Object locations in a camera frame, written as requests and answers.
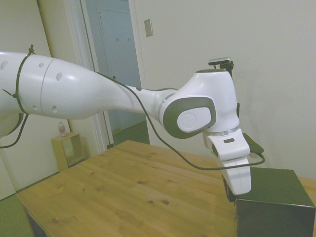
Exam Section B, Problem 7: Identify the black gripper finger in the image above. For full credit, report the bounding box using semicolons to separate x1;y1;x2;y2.
222;174;238;203

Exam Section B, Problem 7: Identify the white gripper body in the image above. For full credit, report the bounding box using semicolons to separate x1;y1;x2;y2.
202;128;253;196

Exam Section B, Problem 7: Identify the black drawer cabinet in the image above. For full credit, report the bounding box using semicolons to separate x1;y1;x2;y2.
233;167;316;237

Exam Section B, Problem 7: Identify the pale blue door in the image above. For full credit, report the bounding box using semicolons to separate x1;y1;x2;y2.
98;7;147;135

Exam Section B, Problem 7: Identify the clear plastic bottle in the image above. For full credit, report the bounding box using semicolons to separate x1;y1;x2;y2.
57;121;68;138

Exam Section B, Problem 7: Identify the wooden cube shelf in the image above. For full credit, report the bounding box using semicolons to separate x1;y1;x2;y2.
50;131;91;172

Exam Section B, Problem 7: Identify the black zip tie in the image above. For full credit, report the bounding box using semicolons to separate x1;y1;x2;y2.
1;44;37;116

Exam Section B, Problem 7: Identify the black cable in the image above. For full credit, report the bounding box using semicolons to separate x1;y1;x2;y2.
0;71;266;171

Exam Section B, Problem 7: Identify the metal light switch plate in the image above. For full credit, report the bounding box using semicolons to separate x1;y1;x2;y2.
144;18;154;38

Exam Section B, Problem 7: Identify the white door frame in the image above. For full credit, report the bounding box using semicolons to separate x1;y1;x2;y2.
63;0;155;155

